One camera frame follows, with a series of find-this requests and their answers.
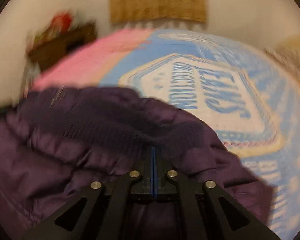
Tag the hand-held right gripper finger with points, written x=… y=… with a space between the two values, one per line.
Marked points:
x=155 y=177
x=151 y=177

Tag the purple quilted jacket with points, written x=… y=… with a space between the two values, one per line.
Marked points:
x=77 y=135

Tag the blue and pink printed bedsheet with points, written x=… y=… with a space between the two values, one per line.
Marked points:
x=202 y=87

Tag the brown wooden desk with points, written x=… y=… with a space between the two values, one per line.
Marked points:
x=62 y=47

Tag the beige patterned window curtain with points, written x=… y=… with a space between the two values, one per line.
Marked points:
x=160 y=2

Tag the patterned grey pillow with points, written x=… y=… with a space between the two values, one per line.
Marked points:
x=290 y=65

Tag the red gift box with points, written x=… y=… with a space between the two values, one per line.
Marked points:
x=62 y=22

